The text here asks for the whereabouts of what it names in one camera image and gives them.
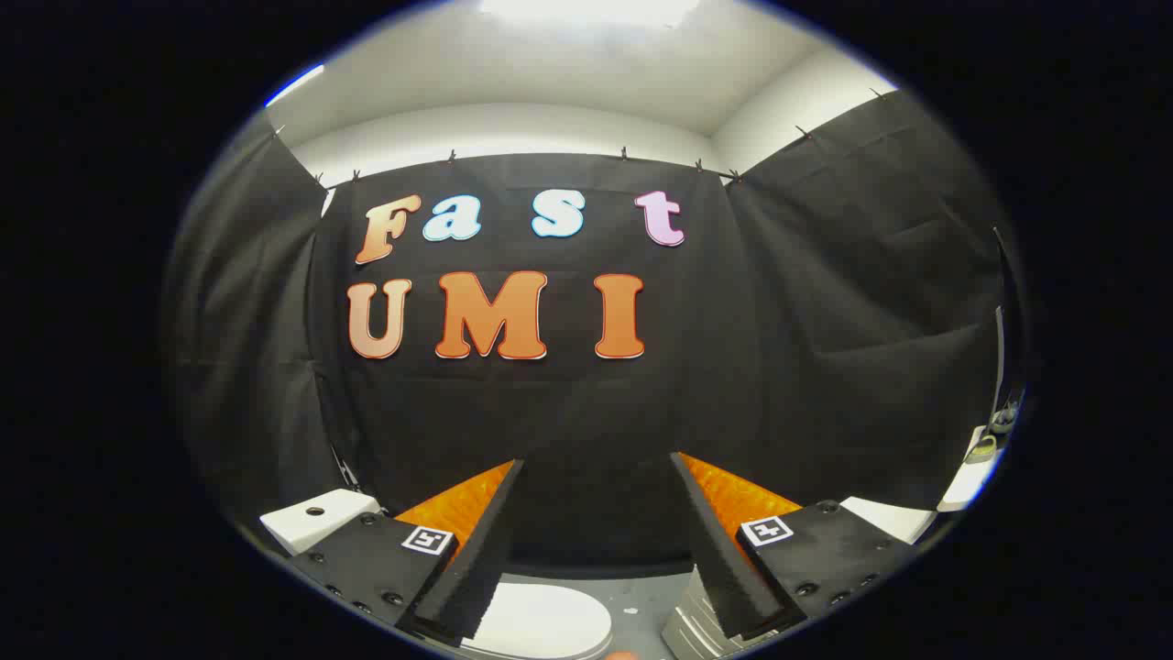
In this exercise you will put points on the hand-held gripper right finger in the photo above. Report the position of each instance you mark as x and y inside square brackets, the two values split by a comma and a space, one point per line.
[724, 568]

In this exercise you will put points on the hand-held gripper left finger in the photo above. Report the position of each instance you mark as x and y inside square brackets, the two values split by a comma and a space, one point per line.
[476, 568]

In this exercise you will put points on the white toilet lid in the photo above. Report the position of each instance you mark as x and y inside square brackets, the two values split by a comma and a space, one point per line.
[550, 619]

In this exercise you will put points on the white toilet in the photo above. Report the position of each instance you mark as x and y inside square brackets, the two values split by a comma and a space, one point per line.
[316, 527]

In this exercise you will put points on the light grey ribbed cabinet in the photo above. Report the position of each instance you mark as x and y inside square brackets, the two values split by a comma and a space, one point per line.
[696, 623]

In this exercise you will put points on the black backdrop cloth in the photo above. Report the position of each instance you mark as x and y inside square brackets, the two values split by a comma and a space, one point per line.
[641, 394]

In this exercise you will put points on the white ledge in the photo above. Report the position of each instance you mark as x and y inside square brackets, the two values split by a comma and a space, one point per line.
[962, 490]

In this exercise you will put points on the row of black clips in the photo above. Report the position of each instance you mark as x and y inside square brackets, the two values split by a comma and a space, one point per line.
[623, 152]

